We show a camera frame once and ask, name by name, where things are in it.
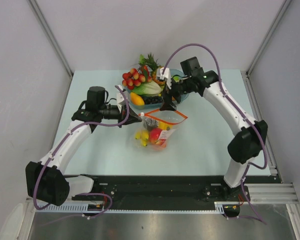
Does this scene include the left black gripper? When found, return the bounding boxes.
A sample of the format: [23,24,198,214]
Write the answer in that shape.
[98,103,142,128]

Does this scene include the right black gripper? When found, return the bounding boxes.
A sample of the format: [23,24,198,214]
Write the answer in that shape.
[159,76,192,112]

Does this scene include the dark purple mangosteen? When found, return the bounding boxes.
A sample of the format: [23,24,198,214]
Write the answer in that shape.
[143,117,159,131]

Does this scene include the yellow banana bunch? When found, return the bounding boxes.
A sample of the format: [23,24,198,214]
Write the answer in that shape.
[134,130,149,147]

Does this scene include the yellow bell pepper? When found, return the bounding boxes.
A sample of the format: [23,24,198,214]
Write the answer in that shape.
[158,121,173,131]

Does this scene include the clear zip top bag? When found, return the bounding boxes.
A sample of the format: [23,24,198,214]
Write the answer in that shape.
[132,109,188,151]

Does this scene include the red apple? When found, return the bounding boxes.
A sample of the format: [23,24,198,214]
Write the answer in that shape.
[148,128,163,144]

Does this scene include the orange fruit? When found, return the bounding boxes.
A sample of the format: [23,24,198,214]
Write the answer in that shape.
[154,139,167,150]

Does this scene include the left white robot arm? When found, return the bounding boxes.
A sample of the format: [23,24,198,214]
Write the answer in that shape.
[25,85,142,210]

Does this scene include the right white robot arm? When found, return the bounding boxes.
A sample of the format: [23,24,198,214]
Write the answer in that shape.
[156,57,268,201]

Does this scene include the dark blue grape bunch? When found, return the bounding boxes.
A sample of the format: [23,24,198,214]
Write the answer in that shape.
[143,96,163,105]

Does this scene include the yellow mango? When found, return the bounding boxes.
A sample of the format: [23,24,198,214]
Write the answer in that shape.
[130,92,145,106]

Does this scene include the teal plastic fruit tray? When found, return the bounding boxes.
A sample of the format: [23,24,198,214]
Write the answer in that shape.
[124,68,190,111]

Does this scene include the red strawberry cluster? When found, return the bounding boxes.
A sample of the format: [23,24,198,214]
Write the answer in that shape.
[121,68,153,90]

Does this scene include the small pineapple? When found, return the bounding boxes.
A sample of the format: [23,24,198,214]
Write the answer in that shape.
[142,52,163,79]

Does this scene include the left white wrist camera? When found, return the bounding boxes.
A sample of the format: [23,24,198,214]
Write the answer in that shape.
[115,85,128,112]

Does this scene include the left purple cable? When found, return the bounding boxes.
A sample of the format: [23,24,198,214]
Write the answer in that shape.
[32,85,130,227]

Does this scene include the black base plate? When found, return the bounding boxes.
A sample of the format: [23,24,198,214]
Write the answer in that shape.
[64,175,251,211]

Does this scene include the right aluminium frame post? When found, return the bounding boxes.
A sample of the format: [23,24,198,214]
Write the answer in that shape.
[246,0,293,74]

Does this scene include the aluminium frame post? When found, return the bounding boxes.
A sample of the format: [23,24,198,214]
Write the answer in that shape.
[27,0,74,79]
[246,0,293,74]

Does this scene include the white slotted cable duct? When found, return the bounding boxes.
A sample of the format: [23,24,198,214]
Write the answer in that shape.
[36,201,241,215]

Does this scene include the aluminium front rail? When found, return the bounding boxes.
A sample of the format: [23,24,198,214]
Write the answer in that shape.
[26,182,300,204]

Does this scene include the left aluminium frame post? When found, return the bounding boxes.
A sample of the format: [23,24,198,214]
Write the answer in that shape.
[27,0,74,79]

